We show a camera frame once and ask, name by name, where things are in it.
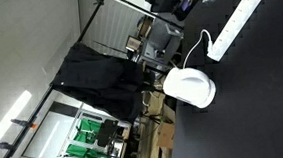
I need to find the white electric kettle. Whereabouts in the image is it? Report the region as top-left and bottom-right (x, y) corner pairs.
(161, 64), (219, 111)

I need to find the black backdrop cloth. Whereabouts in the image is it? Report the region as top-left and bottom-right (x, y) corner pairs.
(49, 36), (160, 130)

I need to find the brown cardboard box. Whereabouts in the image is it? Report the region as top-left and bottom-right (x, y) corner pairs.
(155, 121), (177, 151)

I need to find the black office chair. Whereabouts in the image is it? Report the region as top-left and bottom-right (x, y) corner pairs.
(94, 118), (121, 148)

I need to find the black chair with screen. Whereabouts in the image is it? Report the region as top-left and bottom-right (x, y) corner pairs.
(144, 0), (198, 23)

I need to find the white power strip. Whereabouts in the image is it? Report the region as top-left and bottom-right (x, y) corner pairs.
(203, 0), (281, 63)

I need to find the black clamp orange tip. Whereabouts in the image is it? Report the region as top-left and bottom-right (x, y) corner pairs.
(10, 116), (39, 132)

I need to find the long ceiling light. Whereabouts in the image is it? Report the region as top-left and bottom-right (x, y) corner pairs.
(0, 90), (37, 157)

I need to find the white kettle power cable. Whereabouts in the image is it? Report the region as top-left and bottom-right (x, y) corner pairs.
(178, 28), (215, 70)

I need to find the black backdrop stand frame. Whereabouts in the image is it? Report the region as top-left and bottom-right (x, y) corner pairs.
(0, 0), (193, 158)

